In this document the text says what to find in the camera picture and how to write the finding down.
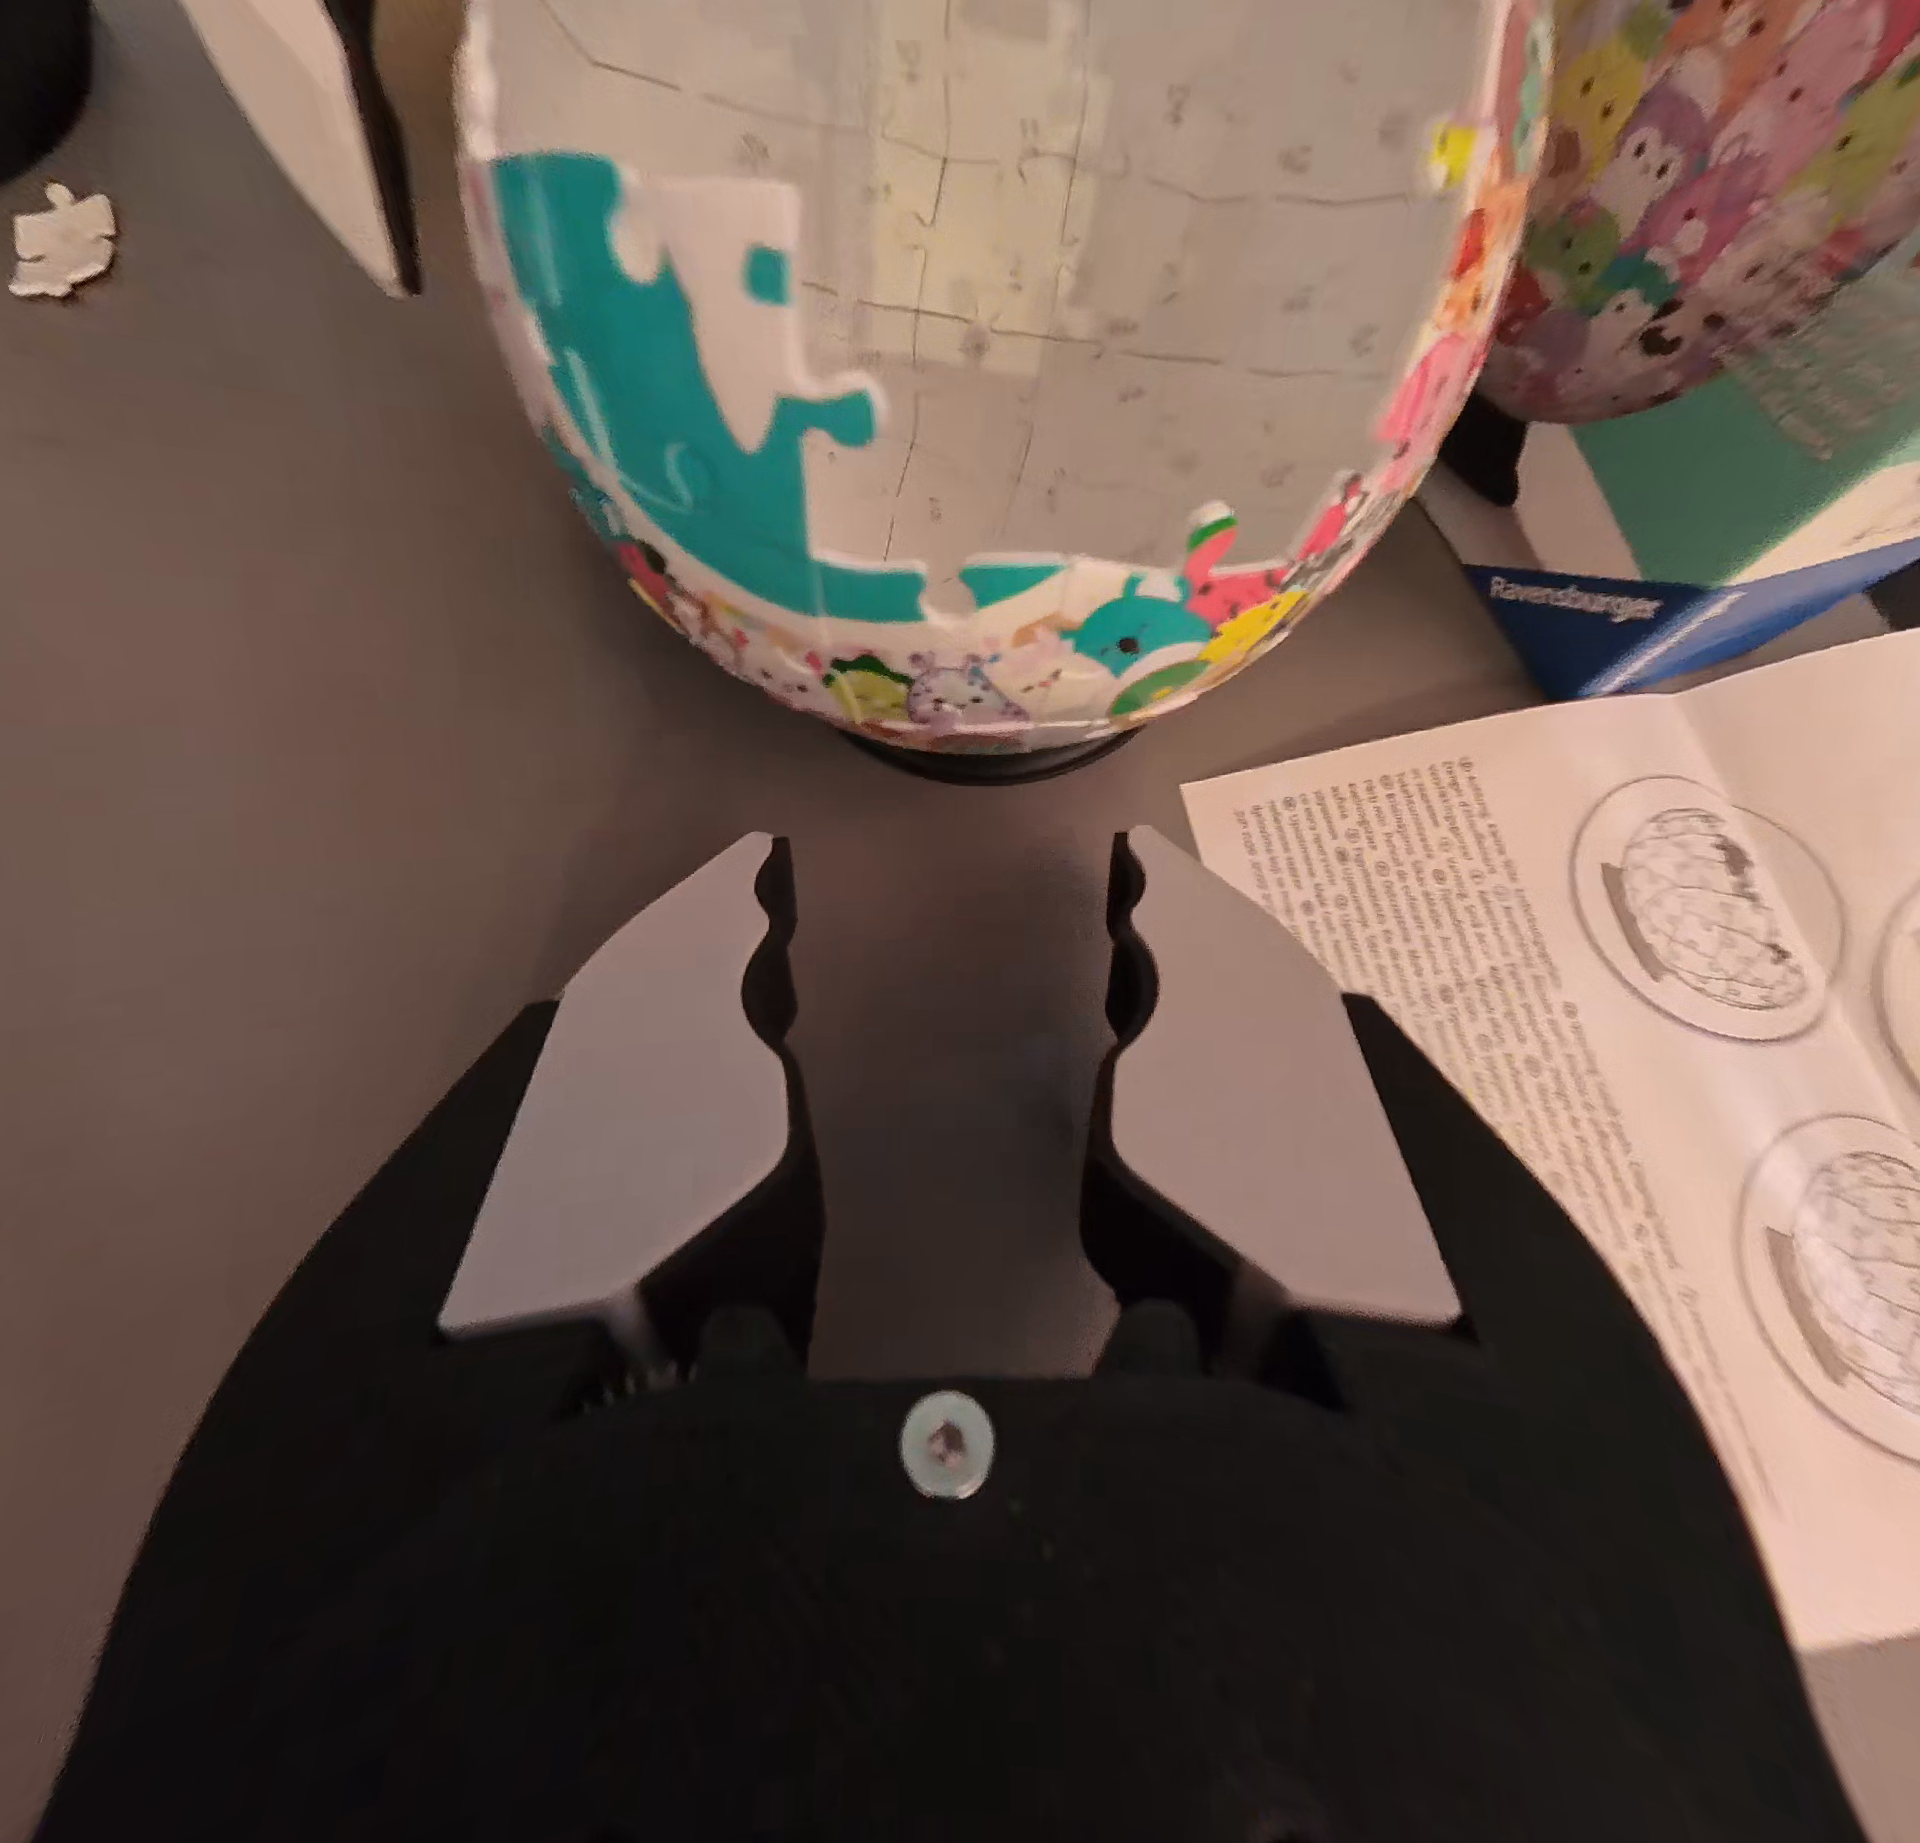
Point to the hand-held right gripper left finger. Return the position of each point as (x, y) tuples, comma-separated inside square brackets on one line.
[(631, 1139)]

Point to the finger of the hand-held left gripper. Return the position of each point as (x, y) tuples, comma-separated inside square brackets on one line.
[(286, 58)]

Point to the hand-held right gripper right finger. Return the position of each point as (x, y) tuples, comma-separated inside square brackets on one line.
[(1276, 1139)]

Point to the black ball stand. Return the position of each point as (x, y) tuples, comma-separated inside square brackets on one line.
[(976, 763)]

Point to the colourful puzzle ball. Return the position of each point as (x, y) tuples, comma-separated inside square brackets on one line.
[(1050, 223)]

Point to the white-backed puzzle piece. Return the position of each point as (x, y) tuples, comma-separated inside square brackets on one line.
[(63, 241)]

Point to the printed puzzle box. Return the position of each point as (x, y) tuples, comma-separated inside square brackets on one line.
[(1725, 148)]

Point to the black wrist rest pad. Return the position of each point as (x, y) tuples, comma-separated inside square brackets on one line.
[(36, 43)]

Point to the white paper leaflet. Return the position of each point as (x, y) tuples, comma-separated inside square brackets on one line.
[(1651, 1123)]

